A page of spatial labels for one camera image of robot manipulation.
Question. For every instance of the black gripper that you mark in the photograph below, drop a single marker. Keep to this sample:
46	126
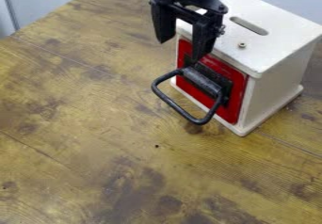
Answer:
189	10

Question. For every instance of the red wooden drawer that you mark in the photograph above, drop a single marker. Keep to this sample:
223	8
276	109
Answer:
228	78

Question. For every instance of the white wooden box cabinet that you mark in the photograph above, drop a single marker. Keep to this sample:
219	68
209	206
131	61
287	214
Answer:
267	44

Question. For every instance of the grey vertical pole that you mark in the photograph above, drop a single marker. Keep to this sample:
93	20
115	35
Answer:
13	19

